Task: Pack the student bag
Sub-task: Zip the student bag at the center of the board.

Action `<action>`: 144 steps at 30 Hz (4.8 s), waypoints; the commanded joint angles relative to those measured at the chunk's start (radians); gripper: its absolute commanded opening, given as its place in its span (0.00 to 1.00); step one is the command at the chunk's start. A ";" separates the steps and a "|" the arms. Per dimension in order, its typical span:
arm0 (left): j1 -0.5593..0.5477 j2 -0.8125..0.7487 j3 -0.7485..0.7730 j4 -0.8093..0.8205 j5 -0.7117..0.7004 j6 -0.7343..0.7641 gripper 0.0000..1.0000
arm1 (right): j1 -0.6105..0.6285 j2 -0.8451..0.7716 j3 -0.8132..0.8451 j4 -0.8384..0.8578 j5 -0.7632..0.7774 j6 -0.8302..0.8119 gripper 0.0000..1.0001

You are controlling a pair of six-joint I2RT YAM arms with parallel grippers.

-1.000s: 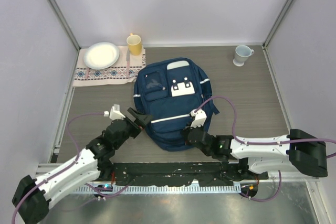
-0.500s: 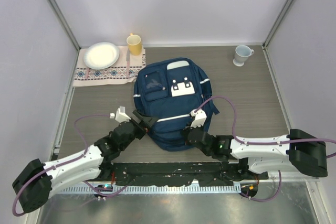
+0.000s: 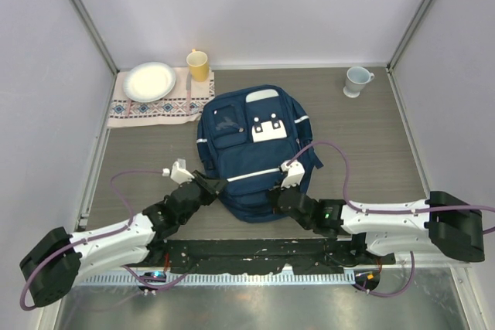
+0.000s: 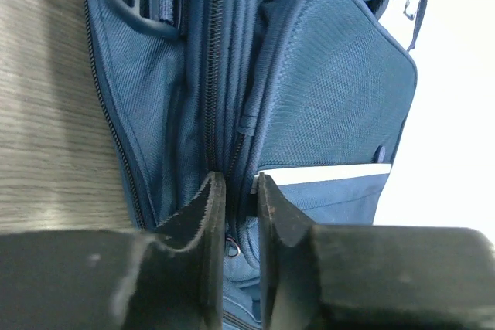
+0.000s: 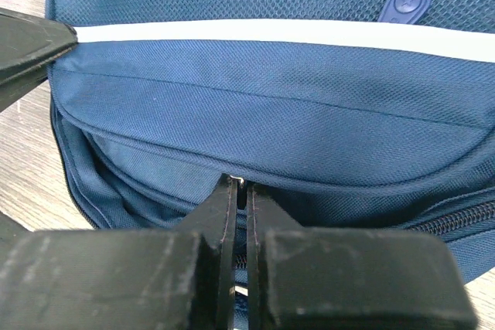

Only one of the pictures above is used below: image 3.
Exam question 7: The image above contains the navy blue student backpack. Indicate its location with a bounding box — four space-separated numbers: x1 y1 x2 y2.
196 85 323 223

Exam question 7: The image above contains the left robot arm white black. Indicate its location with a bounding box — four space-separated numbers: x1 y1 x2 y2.
19 171 228 311

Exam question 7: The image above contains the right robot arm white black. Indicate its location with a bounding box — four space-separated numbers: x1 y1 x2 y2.
268 187 485 264

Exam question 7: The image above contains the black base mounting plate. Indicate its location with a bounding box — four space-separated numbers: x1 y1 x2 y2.
120 237 396 275

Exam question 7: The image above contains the patterned cloth placemat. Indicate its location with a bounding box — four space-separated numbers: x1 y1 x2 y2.
107 67 215 128

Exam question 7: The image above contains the white paper plate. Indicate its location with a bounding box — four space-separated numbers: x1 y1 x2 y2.
122 62 176 103

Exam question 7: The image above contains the yellow mug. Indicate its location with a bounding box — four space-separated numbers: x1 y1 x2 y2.
186 49 210 82

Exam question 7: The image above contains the light blue footed cup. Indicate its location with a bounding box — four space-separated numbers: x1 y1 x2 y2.
343 66 375 98

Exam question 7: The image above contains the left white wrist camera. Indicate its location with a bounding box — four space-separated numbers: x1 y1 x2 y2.
162 158 194 185

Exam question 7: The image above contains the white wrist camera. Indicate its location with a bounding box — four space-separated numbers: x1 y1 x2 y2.
162 158 194 185
280 160 306 189

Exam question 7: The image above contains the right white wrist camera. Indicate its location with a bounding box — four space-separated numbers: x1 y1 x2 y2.
280 160 306 189

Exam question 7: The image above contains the aluminium frame rail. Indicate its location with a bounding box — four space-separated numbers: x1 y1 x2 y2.
49 236 471 271

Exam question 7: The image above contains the white slotted cable duct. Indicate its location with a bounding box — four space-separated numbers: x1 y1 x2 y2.
77 269 355 287

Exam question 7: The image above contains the pink handled table knife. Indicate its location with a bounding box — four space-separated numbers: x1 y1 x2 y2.
186 71 192 116

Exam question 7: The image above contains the pink handled fork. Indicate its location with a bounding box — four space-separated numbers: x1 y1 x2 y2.
125 99 132 117

